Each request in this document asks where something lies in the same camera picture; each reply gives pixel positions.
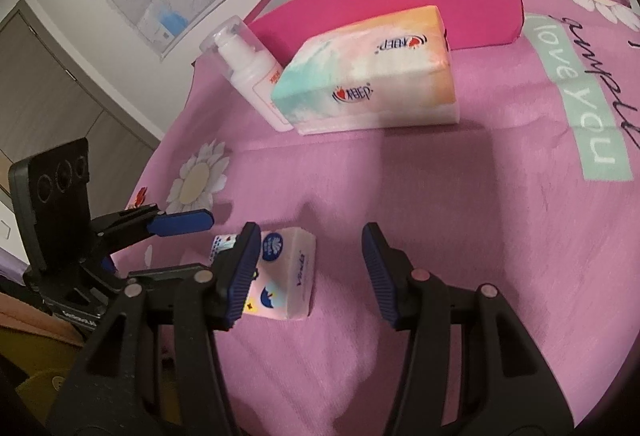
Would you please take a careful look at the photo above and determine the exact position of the small pink tissue pack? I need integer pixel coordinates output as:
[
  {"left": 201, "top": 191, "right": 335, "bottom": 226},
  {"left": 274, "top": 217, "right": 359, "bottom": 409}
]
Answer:
[{"left": 207, "top": 225, "right": 318, "bottom": 320}]

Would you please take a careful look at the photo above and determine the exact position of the grey wooden door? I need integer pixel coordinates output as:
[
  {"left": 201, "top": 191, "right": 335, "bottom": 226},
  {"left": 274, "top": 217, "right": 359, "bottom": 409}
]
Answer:
[{"left": 0, "top": 0, "right": 158, "bottom": 216}]

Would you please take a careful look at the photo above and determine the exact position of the pink printed bedsheet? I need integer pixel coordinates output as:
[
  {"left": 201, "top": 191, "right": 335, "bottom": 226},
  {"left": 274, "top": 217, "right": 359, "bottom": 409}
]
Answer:
[{"left": 116, "top": 0, "right": 639, "bottom": 435}]

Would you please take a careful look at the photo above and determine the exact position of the white pump bottle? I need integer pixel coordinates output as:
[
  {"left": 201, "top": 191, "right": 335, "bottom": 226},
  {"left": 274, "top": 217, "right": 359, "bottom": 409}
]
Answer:
[{"left": 200, "top": 15, "right": 293, "bottom": 133}]

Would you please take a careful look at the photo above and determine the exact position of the pastel tissue pack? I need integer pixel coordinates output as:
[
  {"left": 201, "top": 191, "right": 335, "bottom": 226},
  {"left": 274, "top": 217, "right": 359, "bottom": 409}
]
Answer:
[{"left": 271, "top": 6, "right": 460, "bottom": 135}]

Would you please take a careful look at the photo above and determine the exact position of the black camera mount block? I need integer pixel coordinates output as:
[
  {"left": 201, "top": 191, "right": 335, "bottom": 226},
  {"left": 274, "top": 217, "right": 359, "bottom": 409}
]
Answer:
[{"left": 9, "top": 138, "right": 92, "bottom": 279}]

